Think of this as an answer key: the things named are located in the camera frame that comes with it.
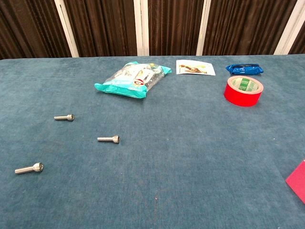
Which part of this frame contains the silver bolt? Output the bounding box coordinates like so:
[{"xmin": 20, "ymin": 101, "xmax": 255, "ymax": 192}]
[
  {"xmin": 53, "ymin": 114, "xmax": 75, "ymax": 122},
  {"xmin": 14, "ymin": 162, "xmax": 44, "ymax": 175},
  {"xmin": 97, "ymin": 135, "xmax": 121, "ymax": 144}
]

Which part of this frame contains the teal clear snack bag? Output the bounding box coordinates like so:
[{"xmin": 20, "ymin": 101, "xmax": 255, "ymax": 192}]
[{"xmin": 94, "ymin": 61, "xmax": 172, "ymax": 99}]

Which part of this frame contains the teal velvet table cloth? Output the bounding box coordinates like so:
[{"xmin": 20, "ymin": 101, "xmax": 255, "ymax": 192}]
[{"xmin": 0, "ymin": 54, "xmax": 305, "ymax": 229}]

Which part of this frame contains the small white picture card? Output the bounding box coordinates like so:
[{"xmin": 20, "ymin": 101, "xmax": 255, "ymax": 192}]
[{"xmin": 176, "ymin": 59, "xmax": 216, "ymax": 76}]

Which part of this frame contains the red tape roll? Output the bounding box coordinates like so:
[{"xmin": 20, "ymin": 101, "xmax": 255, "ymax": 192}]
[{"xmin": 224, "ymin": 75, "xmax": 264, "ymax": 107}]

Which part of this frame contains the dark brown curtain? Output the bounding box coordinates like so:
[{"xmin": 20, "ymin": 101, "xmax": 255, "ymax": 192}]
[{"xmin": 0, "ymin": 0, "xmax": 305, "ymax": 60}]

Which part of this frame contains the blue snack packet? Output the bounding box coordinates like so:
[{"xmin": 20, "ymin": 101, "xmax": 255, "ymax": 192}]
[{"xmin": 225, "ymin": 63, "xmax": 264, "ymax": 76}]

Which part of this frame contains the pink sticky note block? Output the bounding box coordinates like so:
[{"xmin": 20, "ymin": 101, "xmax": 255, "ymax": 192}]
[{"xmin": 285, "ymin": 159, "xmax": 305, "ymax": 205}]

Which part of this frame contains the white frame post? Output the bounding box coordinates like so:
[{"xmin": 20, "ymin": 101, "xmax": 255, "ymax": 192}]
[
  {"xmin": 273, "ymin": 0, "xmax": 305, "ymax": 55},
  {"xmin": 195, "ymin": 0, "xmax": 213, "ymax": 56},
  {"xmin": 54, "ymin": 0, "xmax": 80, "ymax": 58},
  {"xmin": 133, "ymin": 0, "xmax": 150, "ymax": 57}
]

